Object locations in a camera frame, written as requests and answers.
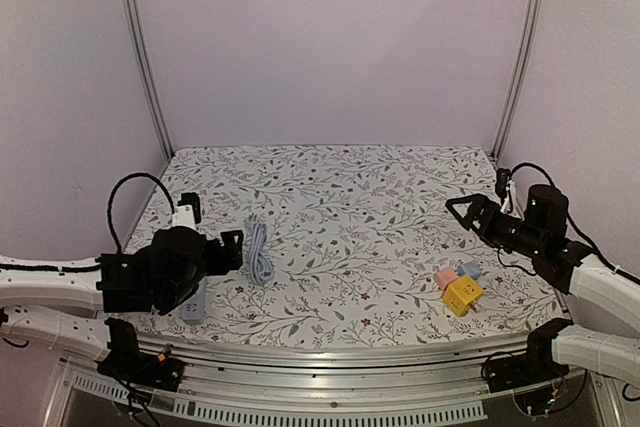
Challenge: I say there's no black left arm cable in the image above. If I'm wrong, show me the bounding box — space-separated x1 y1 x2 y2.
107 171 176 254

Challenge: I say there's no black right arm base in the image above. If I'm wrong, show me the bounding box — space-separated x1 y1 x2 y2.
480 318 573 417

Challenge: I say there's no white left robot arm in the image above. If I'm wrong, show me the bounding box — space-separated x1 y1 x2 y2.
1 226 244 381

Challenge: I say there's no floral patterned table mat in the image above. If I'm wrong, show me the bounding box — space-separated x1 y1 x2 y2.
127 146 563 349

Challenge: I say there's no aluminium front rail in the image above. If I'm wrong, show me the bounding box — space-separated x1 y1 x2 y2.
42 331 616 427

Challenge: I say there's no pink cube plug adapter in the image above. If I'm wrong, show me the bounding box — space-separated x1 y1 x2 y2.
434 268 459 291

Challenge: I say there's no blue cube plug adapter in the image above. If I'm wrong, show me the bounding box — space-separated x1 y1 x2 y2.
456 261 483 281

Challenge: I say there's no light blue power cord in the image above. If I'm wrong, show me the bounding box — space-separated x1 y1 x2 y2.
243 216 275 284

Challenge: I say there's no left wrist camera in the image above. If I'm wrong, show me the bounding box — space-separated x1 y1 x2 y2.
171 192 201 230

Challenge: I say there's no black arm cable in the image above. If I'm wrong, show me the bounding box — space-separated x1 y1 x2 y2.
107 171 176 254
502 161 640 286

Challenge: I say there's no light blue power strip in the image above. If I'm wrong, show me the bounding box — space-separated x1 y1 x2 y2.
181 280 206 326

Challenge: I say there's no yellow cube plug adapter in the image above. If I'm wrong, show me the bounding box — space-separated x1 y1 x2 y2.
443 274 484 317

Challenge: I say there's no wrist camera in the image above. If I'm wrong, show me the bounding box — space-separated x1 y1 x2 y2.
495 168 515 214
171 192 201 230

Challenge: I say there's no right aluminium frame post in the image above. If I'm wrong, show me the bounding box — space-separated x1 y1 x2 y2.
490 0 543 163

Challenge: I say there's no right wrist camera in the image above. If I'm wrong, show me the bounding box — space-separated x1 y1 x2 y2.
495 168 515 214

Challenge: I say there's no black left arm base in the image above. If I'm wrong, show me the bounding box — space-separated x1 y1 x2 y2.
97 318 185 392

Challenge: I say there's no aluminium frame post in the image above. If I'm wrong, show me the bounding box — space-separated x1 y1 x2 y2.
490 0 543 163
122 0 175 160

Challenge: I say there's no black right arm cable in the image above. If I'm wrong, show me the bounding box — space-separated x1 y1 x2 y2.
502 161 640 286

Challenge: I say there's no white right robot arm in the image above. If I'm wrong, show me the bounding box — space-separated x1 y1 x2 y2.
446 184 639 392

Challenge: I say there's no left aluminium frame post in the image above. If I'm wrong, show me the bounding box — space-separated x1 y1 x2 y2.
122 0 175 160

